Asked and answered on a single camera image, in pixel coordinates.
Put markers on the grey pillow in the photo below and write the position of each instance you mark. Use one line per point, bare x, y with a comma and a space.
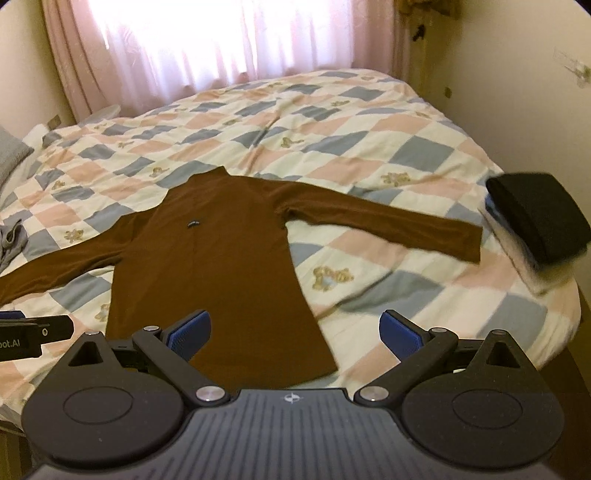
12, 152

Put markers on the brown long-sleeve shirt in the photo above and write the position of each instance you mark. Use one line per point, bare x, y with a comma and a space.
218, 243

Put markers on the checkered pastel quilt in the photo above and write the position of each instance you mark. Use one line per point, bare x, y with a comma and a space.
358, 132

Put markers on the white folded garment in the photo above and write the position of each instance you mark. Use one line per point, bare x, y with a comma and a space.
538, 280

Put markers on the black folded garment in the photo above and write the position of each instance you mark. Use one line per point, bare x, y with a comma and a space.
539, 210

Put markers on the pink sheer curtain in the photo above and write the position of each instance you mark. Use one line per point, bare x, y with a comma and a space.
140, 55

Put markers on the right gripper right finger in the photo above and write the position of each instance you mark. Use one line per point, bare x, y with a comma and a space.
479, 404

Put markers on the grey cloth piece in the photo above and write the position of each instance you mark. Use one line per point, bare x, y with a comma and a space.
13, 240

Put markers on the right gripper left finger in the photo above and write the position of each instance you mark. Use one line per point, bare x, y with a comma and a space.
109, 403

